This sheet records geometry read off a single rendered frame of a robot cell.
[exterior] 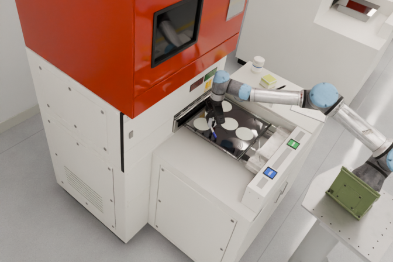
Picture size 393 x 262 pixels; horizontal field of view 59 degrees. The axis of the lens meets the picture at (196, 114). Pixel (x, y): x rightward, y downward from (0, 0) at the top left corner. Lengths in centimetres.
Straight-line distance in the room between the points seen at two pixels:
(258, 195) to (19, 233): 165
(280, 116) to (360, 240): 74
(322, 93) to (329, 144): 187
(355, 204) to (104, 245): 156
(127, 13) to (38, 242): 179
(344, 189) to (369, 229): 22
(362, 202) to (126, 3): 139
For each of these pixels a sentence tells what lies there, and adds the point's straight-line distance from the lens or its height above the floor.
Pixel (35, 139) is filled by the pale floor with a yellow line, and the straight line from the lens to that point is 317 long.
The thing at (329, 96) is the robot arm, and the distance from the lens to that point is 168.
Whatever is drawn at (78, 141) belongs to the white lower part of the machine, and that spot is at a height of 78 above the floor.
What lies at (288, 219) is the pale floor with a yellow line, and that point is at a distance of 283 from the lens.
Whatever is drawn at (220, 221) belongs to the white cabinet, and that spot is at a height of 66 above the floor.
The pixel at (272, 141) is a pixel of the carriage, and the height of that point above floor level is 88.
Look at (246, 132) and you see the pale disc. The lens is 198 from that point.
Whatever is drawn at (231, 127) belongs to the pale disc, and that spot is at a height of 90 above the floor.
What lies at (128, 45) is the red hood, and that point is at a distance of 127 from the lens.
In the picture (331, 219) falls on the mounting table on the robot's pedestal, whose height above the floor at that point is 82.
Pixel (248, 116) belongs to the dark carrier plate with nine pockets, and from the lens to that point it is 209.
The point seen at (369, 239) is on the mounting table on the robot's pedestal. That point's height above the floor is 82.
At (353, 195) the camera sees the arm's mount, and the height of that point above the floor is 93.
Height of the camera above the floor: 226
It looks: 43 degrees down
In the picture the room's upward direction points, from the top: 10 degrees clockwise
